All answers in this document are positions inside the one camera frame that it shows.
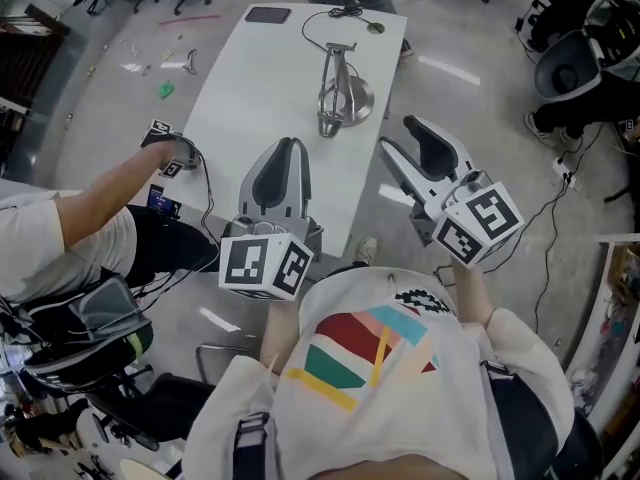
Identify grey black backpack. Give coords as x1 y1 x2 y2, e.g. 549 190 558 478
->
18 271 155 390

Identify person's white printed shirt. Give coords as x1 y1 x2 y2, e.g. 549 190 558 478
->
181 266 577 480

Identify metal stand with round base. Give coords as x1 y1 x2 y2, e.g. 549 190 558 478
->
316 41 376 140

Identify black cable with round puck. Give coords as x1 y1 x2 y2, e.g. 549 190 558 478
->
300 4 369 52

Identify black flat phone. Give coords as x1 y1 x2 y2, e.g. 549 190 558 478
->
244 6 293 25

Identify small black lit-screen device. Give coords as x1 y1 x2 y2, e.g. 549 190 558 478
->
148 183 182 220

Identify person's black trousers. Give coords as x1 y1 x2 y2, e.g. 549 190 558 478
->
309 261 372 290

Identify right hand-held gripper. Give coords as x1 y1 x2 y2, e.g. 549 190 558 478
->
377 114 526 270

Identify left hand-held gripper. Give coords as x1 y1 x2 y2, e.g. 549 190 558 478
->
218 137 324 302

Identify person's right forearm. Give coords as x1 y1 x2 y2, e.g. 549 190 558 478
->
451 263 497 328

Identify white grey backpack shell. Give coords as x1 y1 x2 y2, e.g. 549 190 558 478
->
532 0 640 103

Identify person's white shoe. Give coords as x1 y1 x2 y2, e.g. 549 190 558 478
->
355 235 380 266

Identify white shelf rack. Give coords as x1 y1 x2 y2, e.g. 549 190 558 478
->
563 234 640 422

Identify white power strip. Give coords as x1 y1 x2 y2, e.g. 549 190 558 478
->
551 156 577 188

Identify dark wooden pallet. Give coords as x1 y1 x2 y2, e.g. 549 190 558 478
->
0 4 72 72

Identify person's left forearm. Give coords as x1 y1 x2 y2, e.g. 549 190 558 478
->
258 295 307 372

